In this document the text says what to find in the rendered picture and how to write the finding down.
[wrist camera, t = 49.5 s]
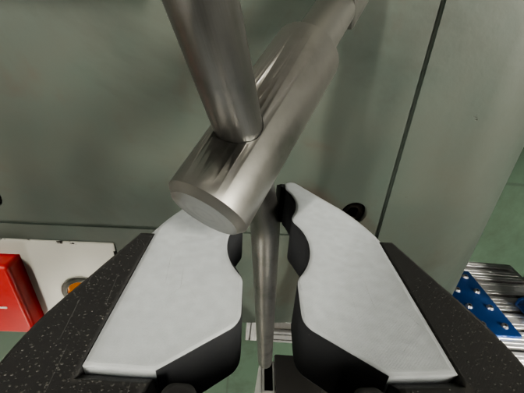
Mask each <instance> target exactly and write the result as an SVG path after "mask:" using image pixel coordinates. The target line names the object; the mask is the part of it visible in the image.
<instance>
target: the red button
mask: <svg viewBox="0 0 524 393"><path fill-rule="evenodd" d="M43 316H44V313H43V310H42V309H41V305H40V303H39V301H38V299H37V296H36V293H35V291H34V288H33V286H32V284H31V282H30V279H29V276H28V274H27V271H26V268H25V267H24V265H23V262H22V259H21V257H20V255H19V254H7V253H0V331H20V332H28V331H29V330H30V329H31V328H32V327H33V326H34V325H35V324H36V323H37V322H38V321H39V320H40V319H41V318H42V317H43Z"/></svg>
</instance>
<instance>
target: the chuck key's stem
mask: <svg viewBox="0 0 524 393"><path fill-rule="evenodd" d="M368 1H369V0H316V1H315V3H314V4H313V6H312V7H311V9H310V10H309V12H308V13H307V14H306V16H305V17H304V19H303V20H302V22H293V23H288V24H286V25H284V26H283V27H282V28H281V29H280V30H279V31H278V33H277V34H276V35H275V37H274V38H273V40H272V41H271V43H270V44H269V45H268V46H267V48H266V49H265V51H264V52H263V54H262V55H261V56H260V57H259V59H258V60H257V62H256V63H255V65H254V66H253V74H254V79H255V84H256V88H257V96H258V100H259V105H260V112H261V117H262V121H263V126H264V128H263V131H262V133H261V134H260V136H259V137H258V138H257V139H255V140H253V141H252V142H248V143H229V142H226V141H224V140H220V139H218V138H217V137H216V136H215V134H214V130H213V129H212V126H211V125H210V127H209V128H208V129H207V131H206V132H205V134H204V135H203V136H202V137H201V139H200V141H199V142H198V143H197V145H196V146H195V147H194V148H193V150H192V151H191V153H190V154H189V156H188V157H187V159H186V160H185V161H184V162H183V163H182V165H181V167H180V168H179V170H178V171H177V172H176V173H175V175H174V176H173V177H172V179H171V181H170V182H169V184H168V187H169V190H170V194H171V197H172V199H173V200H174V201H175V203H176V204H177V205H178V206H179V207H180V208H182V209H183V210H184V211H185V212H186V213H187V214H189V215H190V216H192V217H193V218H195V219H196V220H198V221H199V222H201V223H203V224H204V225H206V226H208V227H210V228H212V229H214V230H217V231H219V232H222V233H225V234H229V235H235V234H239V233H243V232H245V231H246V230H247V229H248V227H249V226H250V223H251V221H252V220H253V218H254V216H255V215H256V213H257V211H258V209H259V208H260V205H261V204H262V203H263V201H264V198H265V197H266V195H267V193H268V191H269V190H270V188H271V186H272V185H273V183H274V181H275V180H276V178H277V176H278V173H279V172H280V171H281V168H282V167H283V165H284V163H285V162H286V160H287V158H288V156H289V155H290V153H291V151H292V149H293V147H294V146H295V144H296V142H297V140H298V139H299V137H300V135H301V133H302V131H303V130H304V128H305V126H306V124H307V123H308V121H309V120H310V117H311V115H312V114H313V112H314V110H315V108H316V107H317V105H318V103H319V102H320V99H321V98H322V96H323V95H324V92H325V91H326V89H327V88H328V85H329V84H330V82H331V80H332V79H333V77H334V75H335V73H336V72H337V69H338V64H339V57H338V50H337V48H336V47H337V45H338V43H339V41H340V40H341V39H342V36H343V35H344V33H345V32H346V30H351V29H353V27H354V26H355V25H356V22H357V20H358V19H359V17H360V15H361V14H362V12H363V10H364V9H365V7H366V5H367V3H368Z"/></svg>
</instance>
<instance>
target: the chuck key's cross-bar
mask: <svg viewBox="0 0 524 393"><path fill-rule="evenodd" d="M162 3H163V5H164V7H165V11H166V13H167V15H168V18H169V20H170V23H171V25H172V28H173V30H174V32H175V35H176V38H177V41H178V42H179V46H180V48H181V50H182V53H183V56H184V58H185V60H186V64H187V65H188V68H189V71H190V73H191V76H192V78H193V81H194V83H195V85H196V88H197V91H198V93H199V95H200V99H201V101H202V103H203V105H204V108H205V111H206V113H207V117H208V118H209V121H210V123H211V126H212V129H213V130H214V134H215V136H216V137H217V138H218V139H220V140H224V141H226V142H229V143H248V142H252V141H253V140H255V139H257V138H258V137H259V136H260V134H261V133H262V131H263V128H264V126H263V121H262V117H261V112H260V105H259V100H258V96H257V88H256V84H255V79H254V74H253V67H252V62H251V58H250V50H249V46H248V41H247V37H246V29H245V25H244V21H243V13H242V9H241V4H240V0H162ZM250 232H251V246H252V261H253V287H254V302H255V316H256V330H257V358H258V364H259V366H260V367H261V368H263V369H267V368H269V367H270V366H271V364H272V353H273V340H274V315H275V302H276V288H277V275H278V250H279V237H280V214H279V209H278V201H277V197H276V192H275V187H274V183H273V185H272V186H271V188H270V190H269V191H268V193H267V195H266V197H265V198H264V201H263V203H262V204H261V205H260V208H259V209H258V211H257V213H256V215H255V216H254V218H253V220H252V221H251V223H250Z"/></svg>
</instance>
